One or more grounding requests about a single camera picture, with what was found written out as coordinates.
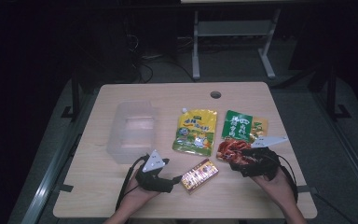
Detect grey tape strip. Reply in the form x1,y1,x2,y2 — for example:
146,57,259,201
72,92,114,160
294,185,319,195
53,184,75,193

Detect clear plastic container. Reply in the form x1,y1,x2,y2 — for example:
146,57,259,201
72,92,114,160
105,100,159,165

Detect person's right hand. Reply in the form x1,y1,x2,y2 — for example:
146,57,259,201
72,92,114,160
251,167,296,210

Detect aluminium rail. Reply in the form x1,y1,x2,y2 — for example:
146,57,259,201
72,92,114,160
311,91,358,202
20,133,87,224

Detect small red yellow box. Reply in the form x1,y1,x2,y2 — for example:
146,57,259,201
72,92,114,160
180,158,220,195

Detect black floor cables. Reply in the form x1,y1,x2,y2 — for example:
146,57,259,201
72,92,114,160
127,32,198,84

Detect person's left hand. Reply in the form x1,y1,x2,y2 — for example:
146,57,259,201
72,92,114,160
120,174,162,216

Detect black metal stand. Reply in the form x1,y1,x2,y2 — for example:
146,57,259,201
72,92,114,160
61,70,82,123
325,62,352,121

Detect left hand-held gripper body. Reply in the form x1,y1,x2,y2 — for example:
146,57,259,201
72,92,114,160
134,149,175,194

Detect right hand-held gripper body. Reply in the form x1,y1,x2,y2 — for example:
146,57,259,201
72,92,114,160
241,135,289,182

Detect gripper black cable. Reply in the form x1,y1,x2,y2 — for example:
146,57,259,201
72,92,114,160
115,154,148,212
277,154,299,203

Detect white metal table frame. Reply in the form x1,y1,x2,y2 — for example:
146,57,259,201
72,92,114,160
191,8,282,80

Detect yellow spout pouch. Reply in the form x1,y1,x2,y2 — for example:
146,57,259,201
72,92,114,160
172,107,218,158

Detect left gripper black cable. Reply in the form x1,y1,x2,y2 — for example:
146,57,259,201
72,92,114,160
115,154,148,212

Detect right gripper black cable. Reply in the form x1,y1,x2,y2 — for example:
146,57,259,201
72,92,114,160
277,154,299,203

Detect green and red sauce packet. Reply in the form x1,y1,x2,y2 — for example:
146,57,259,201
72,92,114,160
215,109,269,166

